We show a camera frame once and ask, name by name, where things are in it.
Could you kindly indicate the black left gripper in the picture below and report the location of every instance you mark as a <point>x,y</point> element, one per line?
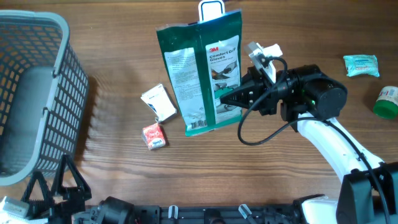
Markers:
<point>76,196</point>

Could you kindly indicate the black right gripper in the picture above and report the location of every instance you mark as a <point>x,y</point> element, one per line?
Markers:
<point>254,83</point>

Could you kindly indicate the green 3M gloves package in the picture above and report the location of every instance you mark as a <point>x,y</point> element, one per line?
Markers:
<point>203,62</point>

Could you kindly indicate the white blue small box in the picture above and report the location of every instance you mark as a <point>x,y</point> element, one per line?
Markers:
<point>158,100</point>

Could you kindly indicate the red white small packet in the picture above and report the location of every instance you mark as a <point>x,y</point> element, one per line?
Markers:
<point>153,136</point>

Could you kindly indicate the light blue wipes packet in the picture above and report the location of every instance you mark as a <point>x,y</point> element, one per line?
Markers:
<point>361,65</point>

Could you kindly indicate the green lid jar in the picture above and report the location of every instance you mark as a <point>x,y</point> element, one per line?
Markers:
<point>386,103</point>

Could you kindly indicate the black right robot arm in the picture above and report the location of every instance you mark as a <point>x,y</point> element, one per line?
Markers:
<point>310,102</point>

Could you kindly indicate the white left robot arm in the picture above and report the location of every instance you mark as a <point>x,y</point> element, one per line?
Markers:
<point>111,210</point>

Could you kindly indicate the white barcode scanner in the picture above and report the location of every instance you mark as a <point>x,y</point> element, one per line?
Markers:
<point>210,9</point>

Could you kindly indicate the grey plastic shopping basket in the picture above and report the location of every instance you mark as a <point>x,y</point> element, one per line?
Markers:
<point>44,90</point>

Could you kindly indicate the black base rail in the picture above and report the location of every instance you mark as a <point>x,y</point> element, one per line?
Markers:
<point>217,214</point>

